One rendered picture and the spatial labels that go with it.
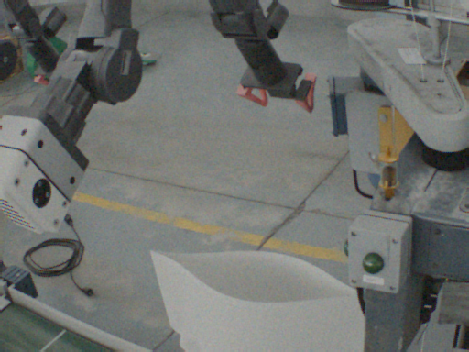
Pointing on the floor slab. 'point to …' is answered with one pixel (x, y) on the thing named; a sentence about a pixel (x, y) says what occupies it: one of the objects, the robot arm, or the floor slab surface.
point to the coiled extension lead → (62, 262)
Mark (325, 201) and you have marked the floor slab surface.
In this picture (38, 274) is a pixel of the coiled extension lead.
